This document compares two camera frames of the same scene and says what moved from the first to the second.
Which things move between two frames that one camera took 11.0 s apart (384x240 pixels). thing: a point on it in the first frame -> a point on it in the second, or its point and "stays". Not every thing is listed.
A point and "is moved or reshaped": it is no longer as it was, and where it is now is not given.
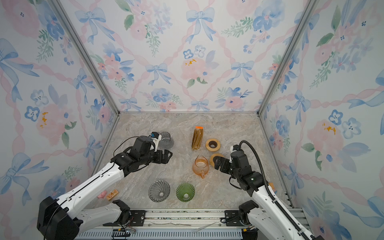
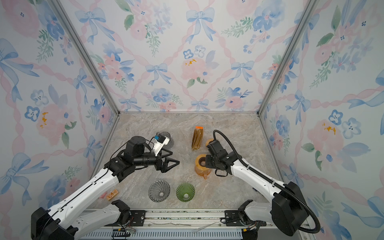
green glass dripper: x=185 y=192 stays
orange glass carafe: x=200 y=166 stays
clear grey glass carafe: x=166 y=142 stays
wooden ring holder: x=211 y=158 is moved or reshaped
